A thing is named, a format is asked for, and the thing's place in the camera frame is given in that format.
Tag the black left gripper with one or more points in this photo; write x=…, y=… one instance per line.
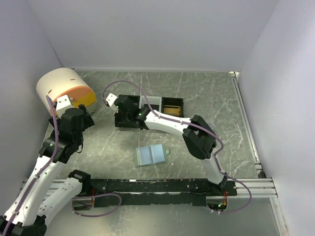
x=87, y=120

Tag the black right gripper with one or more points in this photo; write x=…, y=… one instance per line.
x=116, y=110

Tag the green card holder wallet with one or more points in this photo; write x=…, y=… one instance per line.
x=151, y=155

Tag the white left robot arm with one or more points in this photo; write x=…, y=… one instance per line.
x=31, y=212

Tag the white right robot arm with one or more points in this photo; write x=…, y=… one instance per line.
x=199, y=138

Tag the gold cards in right bin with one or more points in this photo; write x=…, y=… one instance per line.
x=172, y=110

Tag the black left tray bin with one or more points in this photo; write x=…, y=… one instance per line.
x=123, y=118

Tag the black tray bin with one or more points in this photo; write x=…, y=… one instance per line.
x=123, y=118
x=174, y=102

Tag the white middle tray bin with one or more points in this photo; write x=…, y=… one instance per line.
x=155, y=102

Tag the round drawer cabinet white orange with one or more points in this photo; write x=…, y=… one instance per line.
x=65, y=81

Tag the black right tray bin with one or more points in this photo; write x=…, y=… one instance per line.
x=174, y=102

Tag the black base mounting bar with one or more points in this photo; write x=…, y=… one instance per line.
x=145, y=192

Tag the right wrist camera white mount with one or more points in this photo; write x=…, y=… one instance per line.
x=110, y=102

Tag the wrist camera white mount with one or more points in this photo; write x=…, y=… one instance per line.
x=63, y=103
x=110, y=102

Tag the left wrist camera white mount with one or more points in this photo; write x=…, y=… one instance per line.
x=63, y=103

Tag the aluminium right side rail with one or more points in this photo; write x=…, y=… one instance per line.
x=258, y=167

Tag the aluminium rail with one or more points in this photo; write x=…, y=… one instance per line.
x=259, y=187
x=258, y=167

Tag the aluminium front rail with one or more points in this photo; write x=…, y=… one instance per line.
x=259, y=187

